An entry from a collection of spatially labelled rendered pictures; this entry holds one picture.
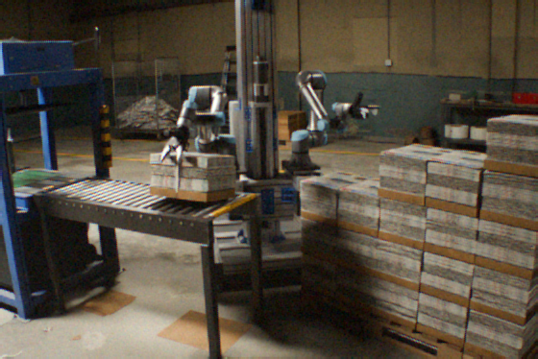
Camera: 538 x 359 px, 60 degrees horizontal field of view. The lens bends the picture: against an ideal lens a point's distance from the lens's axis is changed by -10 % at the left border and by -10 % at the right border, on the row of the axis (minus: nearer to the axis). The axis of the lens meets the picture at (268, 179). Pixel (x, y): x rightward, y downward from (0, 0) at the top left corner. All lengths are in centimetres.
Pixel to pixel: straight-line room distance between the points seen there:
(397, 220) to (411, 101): 688
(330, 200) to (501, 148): 108
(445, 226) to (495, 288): 38
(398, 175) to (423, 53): 689
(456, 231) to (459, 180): 25
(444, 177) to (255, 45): 171
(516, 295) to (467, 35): 725
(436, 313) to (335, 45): 764
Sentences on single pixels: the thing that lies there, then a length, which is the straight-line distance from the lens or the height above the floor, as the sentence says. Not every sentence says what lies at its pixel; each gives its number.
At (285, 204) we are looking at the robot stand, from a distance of 354.
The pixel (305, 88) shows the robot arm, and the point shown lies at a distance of 342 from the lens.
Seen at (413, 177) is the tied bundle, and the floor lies 97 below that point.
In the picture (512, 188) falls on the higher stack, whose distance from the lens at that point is 233.
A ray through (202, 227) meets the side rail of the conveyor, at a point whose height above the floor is 77.
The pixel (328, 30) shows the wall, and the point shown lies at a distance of 988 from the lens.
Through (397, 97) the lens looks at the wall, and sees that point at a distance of 951.
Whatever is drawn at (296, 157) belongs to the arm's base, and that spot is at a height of 88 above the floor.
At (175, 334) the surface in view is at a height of 0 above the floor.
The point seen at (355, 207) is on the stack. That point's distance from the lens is 283.
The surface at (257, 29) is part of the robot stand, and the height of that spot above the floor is 176.
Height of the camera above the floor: 154
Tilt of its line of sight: 13 degrees down
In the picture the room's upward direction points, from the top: 1 degrees counter-clockwise
